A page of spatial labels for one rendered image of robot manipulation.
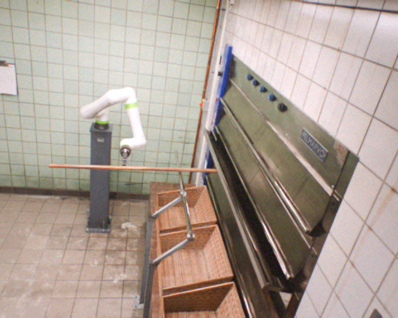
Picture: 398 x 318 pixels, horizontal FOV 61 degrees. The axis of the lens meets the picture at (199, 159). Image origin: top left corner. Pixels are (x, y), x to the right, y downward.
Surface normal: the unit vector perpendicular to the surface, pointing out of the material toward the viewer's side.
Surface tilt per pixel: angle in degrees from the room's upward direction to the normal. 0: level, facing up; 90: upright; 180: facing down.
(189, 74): 90
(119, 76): 90
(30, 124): 90
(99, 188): 90
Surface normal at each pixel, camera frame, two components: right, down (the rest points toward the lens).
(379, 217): -0.98, -0.07
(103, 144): 0.15, 0.46
